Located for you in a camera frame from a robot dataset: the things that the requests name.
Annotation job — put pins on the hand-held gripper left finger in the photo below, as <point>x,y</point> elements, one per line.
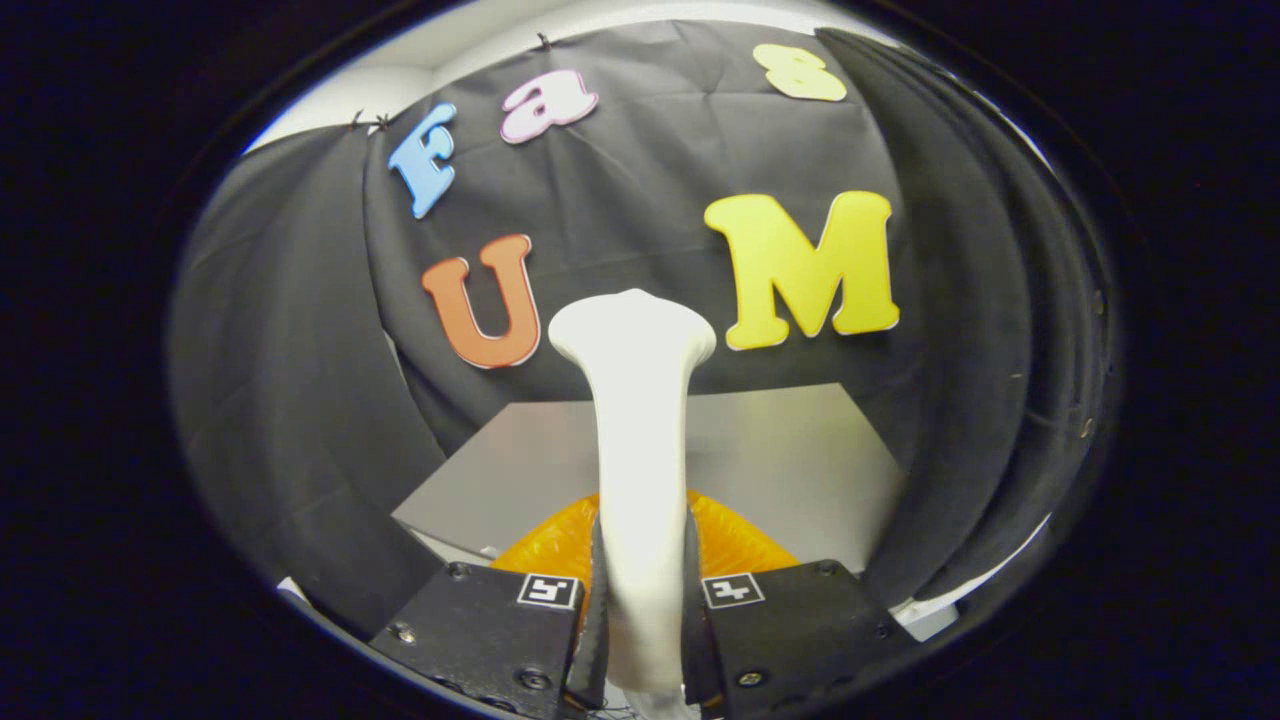
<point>592,640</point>

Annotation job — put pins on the grey drawer cabinet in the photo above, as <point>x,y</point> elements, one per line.
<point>780,460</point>

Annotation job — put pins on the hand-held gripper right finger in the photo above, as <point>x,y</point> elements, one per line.
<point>700,650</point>

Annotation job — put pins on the black blazer jacket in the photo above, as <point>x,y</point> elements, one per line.
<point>1000,300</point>

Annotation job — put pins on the black backdrop cloth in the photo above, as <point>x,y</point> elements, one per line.
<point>650,150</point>

